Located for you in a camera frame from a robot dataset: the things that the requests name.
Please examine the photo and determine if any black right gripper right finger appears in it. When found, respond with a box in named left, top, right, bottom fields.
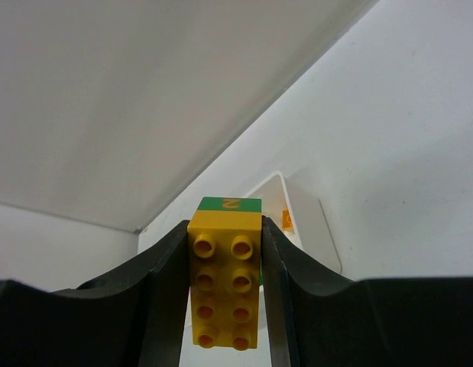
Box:
left=261, top=217, right=473, bottom=366

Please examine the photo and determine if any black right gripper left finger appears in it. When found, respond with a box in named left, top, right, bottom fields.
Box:
left=0, top=221, right=190, bottom=366

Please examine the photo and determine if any yellow square lego brick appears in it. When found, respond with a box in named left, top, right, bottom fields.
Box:
left=281, top=209, right=294, bottom=232

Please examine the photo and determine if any green number lego brick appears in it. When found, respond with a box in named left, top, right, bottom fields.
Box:
left=187, top=196, right=262, bottom=294

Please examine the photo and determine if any white three-compartment container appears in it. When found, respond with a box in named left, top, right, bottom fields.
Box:
left=245, top=171, right=342, bottom=274

